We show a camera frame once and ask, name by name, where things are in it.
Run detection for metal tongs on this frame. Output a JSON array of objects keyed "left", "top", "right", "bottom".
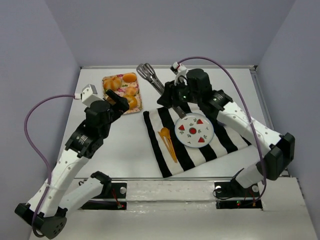
[{"left": 136, "top": 62, "right": 187, "bottom": 120}]

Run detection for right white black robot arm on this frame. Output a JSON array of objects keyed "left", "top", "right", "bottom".
[{"left": 157, "top": 65, "right": 295, "bottom": 196}]

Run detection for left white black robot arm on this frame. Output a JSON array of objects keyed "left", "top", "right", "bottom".
[{"left": 14, "top": 84, "right": 130, "bottom": 240}]

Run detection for round scored bread roll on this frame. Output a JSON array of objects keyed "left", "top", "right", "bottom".
[{"left": 103, "top": 76, "right": 122, "bottom": 91}]

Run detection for floral tray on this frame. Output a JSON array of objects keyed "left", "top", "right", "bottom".
[{"left": 102, "top": 73, "right": 143, "bottom": 114}]

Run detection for small glazed bun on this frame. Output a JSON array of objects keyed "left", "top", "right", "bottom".
[{"left": 124, "top": 86, "right": 138, "bottom": 96}]

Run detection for orange bun top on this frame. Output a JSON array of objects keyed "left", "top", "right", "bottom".
[{"left": 122, "top": 72, "right": 137, "bottom": 83}]

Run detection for orange plastic spoon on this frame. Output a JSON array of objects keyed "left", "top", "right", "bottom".
[{"left": 160, "top": 127, "right": 173, "bottom": 154}]

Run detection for watermelon pattern plate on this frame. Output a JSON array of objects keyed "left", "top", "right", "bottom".
[{"left": 174, "top": 113, "right": 215, "bottom": 148}]

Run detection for orange plastic fork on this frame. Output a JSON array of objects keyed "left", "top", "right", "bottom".
[{"left": 158, "top": 131, "right": 178, "bottom": 164}]

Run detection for golden ring donut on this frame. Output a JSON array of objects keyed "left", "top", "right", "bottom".
[{"left": 124, "top": 95, "right": 138, "bottom": 110}]

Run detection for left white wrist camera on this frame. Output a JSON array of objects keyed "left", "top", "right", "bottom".
[{"left": 74, "top": 84, "right": 102, "bottom": 107}]

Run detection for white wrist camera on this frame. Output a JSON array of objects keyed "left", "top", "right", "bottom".
[
  {"left": 170, "top": 62, "right": 188, "bottom": 86},
  {"left": 74, "top": 84, "right": 102, "bottom": 107}
]

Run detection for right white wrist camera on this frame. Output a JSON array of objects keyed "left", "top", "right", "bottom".
[{"left": 170, "top": 62, "right": 188, "bottom": 86}]

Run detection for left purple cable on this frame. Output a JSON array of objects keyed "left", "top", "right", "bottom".
[{"left": 23, "top": 93, "right": 81, "bottom": 238}]

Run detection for purple cable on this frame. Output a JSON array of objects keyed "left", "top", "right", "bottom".
[
  {"left": 177, "top": 56, "right": 267, "bottom": 201},
  {"left": 23, "top": 93, "right": 81, "bottom": 238}
]

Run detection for metal rail bar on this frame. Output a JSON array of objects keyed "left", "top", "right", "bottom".
[{"left": 74, "top": 175, "right": 236, "bottom": 181}]

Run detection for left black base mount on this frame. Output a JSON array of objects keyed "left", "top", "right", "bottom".
[{"left": 80, "top": 182, "right": 127, "bottom": 211}]

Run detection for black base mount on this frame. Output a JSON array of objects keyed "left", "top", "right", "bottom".
[
  {"left": 212, "top": 181, "right": 263, "bottom": 210},
  {"left": 80, "top": 182, "right": 127, "bottom": 211}
]

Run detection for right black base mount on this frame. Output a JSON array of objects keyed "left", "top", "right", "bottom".
[{"left": 212, "top": 181, "right": 263, "bottom": 210}]

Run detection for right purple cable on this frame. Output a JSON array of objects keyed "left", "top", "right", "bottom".
[{"left": 177, "top": 56, "right": 267, "bottom": 201}]

